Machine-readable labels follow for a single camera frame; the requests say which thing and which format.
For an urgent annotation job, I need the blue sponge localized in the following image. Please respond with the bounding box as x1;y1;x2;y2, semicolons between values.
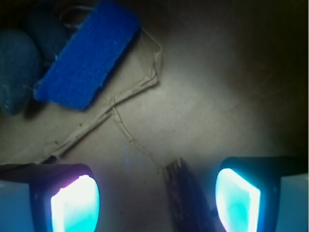
34;0;141;111

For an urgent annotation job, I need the brown paper bag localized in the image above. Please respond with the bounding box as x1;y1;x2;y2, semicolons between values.
0;0;309;232

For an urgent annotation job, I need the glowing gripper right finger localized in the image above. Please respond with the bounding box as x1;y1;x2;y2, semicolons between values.
215;156;309;232

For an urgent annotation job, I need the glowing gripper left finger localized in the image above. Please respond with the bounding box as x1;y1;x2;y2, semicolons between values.
0;163;100;232

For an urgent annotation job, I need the dark brown wood chip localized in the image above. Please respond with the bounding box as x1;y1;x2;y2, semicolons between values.
164;158;216;232

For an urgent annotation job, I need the small grey stone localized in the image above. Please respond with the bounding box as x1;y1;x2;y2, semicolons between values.
22;10;70;62

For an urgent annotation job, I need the large grey stone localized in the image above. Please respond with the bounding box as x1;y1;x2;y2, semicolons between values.
0;29;42;116

